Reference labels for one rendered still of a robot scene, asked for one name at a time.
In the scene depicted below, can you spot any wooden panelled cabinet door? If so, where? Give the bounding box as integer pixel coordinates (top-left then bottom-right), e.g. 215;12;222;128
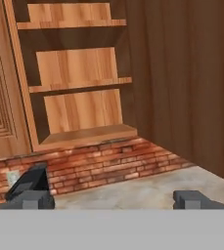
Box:
0;0;33;163

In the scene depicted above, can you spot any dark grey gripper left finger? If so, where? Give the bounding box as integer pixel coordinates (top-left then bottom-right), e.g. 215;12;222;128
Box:
0;162;56;210

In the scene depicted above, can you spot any tall dark wooden cabinet side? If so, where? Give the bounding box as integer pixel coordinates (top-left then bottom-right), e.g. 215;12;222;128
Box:
109;0;224;185

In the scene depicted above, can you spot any open wooden shelf unit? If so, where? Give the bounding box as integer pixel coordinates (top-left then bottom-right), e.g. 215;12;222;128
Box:
3;0;139;152

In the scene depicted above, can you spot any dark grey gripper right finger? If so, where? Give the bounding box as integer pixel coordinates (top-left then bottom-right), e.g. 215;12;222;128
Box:
172;189;224;210

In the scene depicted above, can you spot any white wall socket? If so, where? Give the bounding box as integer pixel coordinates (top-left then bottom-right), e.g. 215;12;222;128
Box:
6;170;22;188

